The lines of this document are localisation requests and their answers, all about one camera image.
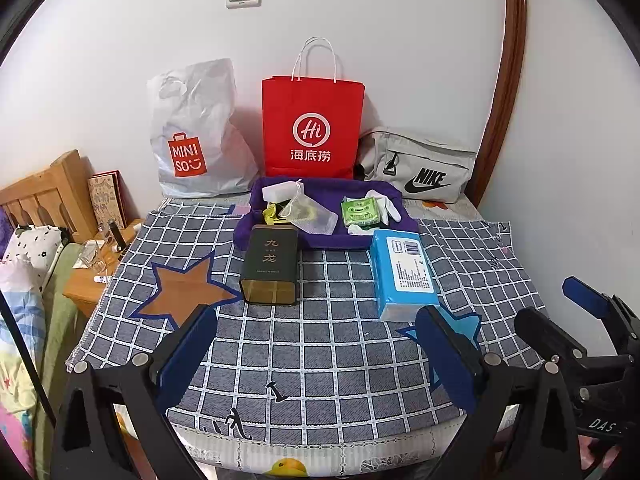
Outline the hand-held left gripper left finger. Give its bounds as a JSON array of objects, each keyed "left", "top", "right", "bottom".
[{"left": 50, "top": 302, "right": 218, "bottom": 480}]

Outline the white foam block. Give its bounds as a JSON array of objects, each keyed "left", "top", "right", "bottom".
[{"left": 262, "top": 181, "right": 302, "bottom": 206}]

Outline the blue tissue pack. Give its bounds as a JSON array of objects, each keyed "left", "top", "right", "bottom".
[{"left": 370, "top": 229, "right": 442, "bottom": 322}]

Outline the green blanket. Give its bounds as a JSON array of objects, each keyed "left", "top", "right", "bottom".
[{"left": 32, "top": 242, "right": 91, "bottom": 480}]

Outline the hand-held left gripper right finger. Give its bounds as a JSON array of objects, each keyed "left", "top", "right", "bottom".
[{"left": 415, "top": 305, "right": 583, "bottom": 480}]

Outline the green frog tissue pack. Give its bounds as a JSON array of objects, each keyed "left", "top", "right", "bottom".
[{"left": 341, "top": 196, "right": 381, "bottom": 228}]

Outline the white plastic shopping bag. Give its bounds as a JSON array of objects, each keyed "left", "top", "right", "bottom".
[{"left": 146, "top": 58, "right": 261, "bottom": 198}]

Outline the grey fabric waist bag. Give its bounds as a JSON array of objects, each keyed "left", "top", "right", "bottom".
[{"left": 357, "top": 126, "right": 478, "bottom": 204}]

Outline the red paper bag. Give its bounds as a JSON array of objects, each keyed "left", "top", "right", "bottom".
[{"left": 261, "top": 37, "right": 366, "bottom": 180}]

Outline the wooden nightstand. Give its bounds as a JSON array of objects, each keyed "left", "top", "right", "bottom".
[{"left": 62, "top": 217, "right": 146, "bottom": 318}]

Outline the brown wooden door frame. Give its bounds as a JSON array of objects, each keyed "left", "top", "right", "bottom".
[{"left": 472, "top": 0, "right": 528, "bottom": 208}]

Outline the black cable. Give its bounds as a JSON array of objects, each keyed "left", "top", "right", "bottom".
[{"left": 0, "top": 290, "right": 58, "bottom": 426}]

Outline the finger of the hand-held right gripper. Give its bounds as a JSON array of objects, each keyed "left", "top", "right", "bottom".
[
  {"left": 515, "top": 307, "right": 632, "bottom": 374},
  {"left": 561, "top": 276, "right": 640, "bottom": 357}
]

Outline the wooden headboard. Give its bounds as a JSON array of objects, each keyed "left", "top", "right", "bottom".
[{"left": 0, "top": 149, "right": 98, "bottom": 241}]

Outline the flower print bedsheet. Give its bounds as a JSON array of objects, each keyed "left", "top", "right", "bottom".
[{"left": 410, "top": 195, "right": 486, "bottom": 221}]

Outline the clear glass cup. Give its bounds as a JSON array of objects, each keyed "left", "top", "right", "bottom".
[{"left": 77, "top": 240, "right": 108, "bottom": 271}]

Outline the dark green tea tin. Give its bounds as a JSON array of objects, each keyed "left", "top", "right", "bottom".
[{"left": 239, "top": 225, "right": 301, "bottom": 307}]

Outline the grey checkered tablecloth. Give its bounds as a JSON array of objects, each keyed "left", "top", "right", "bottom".
[{"left": 65, "top": 202, "right": 548, "bottom": 436}]

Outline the white pillow with black flowers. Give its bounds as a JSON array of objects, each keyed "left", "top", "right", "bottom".
[{"left": 0, "top": 225, "right": 71, "bottom": 291}]

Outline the brown patterned book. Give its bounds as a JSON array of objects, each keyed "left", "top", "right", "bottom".
[{"left": 87, "top": 171, "right": 128, "bottom": 233}]

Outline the colourful floral bedding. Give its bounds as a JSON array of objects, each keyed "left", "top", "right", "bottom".
[{"left": 0, "top": 260, "right": 56, "bottom": 480}]

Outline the yellow pouch with black stripes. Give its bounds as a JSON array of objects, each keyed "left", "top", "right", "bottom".
[{"left": 262, "top": 201, "right": 291, "bottom": 226}]

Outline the white mesh drawstring bag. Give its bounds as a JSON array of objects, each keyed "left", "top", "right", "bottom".
[{"left": 278, "top": 179, "right": 338, "bottom": 236}]

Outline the purple plush storage tray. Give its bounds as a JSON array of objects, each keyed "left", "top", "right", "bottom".
[{"left": 234, "top": 176, "right": 421, "bottom": 252}]

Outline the white glove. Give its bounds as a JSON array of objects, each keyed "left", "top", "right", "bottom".
[{"left": 364, "top": 189, "right": 402, "bottom": 225}]

